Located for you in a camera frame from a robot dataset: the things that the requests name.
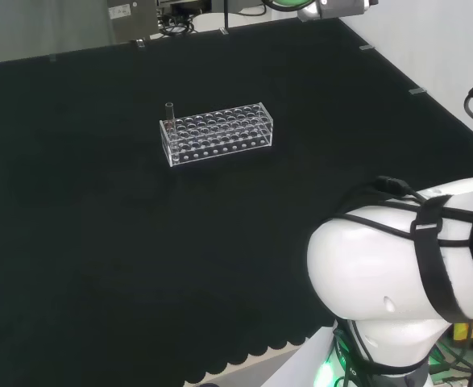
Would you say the grey metal box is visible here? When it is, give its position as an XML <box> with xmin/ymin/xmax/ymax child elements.
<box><xmin>107</xmin><ymin>0</ymin><xmax>160</xmax><ymax>44</ymax></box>

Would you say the white round base plate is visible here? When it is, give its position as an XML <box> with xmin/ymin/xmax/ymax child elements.
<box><xmin>191</xmin><ymin>14</ymin><xmax>239</xmax><ymax>33</ymax></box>

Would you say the black bench cloth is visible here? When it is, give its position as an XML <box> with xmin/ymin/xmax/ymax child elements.
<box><xmin>0</xmin><ymin>18</ymin><xmax>473</xmax><ymax>387</ymax></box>

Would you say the clear glass test tube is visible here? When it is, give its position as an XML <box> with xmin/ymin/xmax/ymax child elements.
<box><xmin>164</xmin><ymin>102</ymin><xmax>180</xmax><ymax>156</ymax></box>

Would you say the clear plastic test tube rack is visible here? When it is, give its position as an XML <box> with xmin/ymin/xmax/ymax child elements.
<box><xmin>159</xmin><ymin>102</ymin><xmax>272</xmax><ymax>168</ymax></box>

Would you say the black coiled cable bundle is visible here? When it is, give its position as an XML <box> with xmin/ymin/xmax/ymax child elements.
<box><xmin>158</xmin><ymin>11</ymin><xmax>196</xmax><ymax>38</ymax></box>

